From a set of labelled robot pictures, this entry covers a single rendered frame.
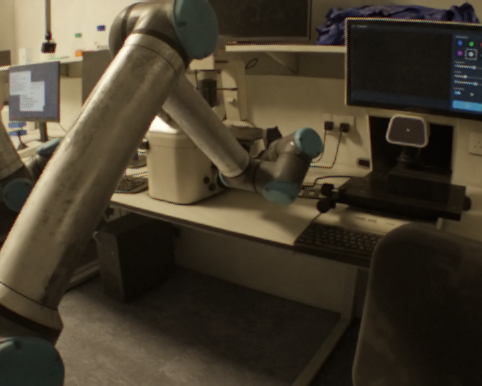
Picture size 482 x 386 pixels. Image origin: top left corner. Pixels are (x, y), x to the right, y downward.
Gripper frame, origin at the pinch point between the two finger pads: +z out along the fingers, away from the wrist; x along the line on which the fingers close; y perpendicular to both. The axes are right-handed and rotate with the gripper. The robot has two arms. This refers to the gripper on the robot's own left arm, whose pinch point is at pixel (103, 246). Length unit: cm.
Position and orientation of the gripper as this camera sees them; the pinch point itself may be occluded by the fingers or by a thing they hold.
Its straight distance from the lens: 138.1
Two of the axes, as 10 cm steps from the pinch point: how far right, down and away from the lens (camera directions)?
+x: -6.2, -1.3, 7.7
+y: 6.8, -5.7, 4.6
